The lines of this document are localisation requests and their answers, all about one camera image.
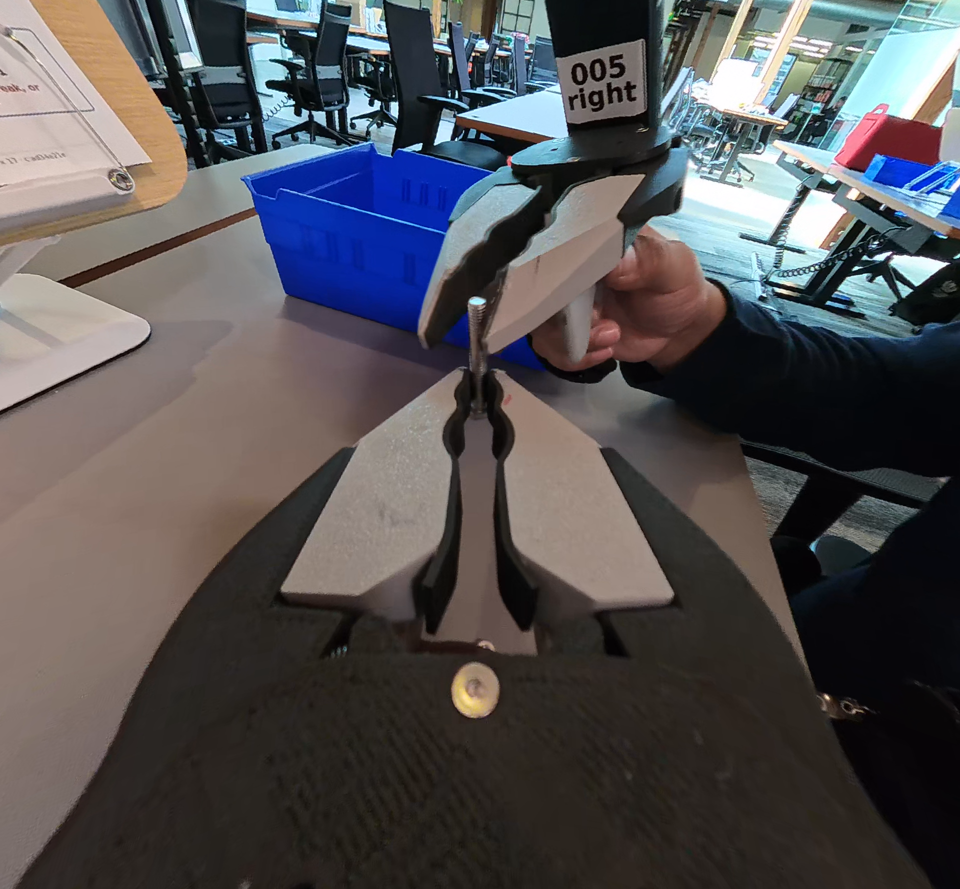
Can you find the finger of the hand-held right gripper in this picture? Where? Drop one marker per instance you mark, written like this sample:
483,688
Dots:
570,251
457,266

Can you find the person's right hand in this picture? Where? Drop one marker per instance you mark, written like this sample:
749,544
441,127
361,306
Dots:
660,304

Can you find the person's dark clothing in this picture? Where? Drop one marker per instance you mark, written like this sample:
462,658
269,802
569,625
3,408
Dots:
900,641

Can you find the person's right forearm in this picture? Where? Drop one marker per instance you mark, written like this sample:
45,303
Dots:
825,394

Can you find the blue plastic bin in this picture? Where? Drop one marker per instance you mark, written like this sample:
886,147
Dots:
337,244

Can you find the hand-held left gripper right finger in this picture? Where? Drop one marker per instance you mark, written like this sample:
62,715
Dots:
577,521

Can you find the small blue tray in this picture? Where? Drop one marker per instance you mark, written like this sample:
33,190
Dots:
896,170

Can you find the white office desk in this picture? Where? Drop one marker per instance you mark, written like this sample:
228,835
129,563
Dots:
510,116

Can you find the steel bolt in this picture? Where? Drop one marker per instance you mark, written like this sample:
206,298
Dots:
477,349

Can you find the wooden top desk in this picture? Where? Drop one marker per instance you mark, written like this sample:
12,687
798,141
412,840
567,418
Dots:
862,184

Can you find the instruction sheet on stand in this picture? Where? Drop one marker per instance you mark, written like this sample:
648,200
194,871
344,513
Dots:
75,334

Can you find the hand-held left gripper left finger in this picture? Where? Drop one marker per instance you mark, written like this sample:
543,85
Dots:
375,521

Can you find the red plastic box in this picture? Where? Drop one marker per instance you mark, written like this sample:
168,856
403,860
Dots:
892,139

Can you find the black chair armrest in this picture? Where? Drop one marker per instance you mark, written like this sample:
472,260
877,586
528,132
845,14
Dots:
825,476

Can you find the row of black office chairs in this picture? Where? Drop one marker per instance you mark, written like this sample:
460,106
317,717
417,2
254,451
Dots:
225,41

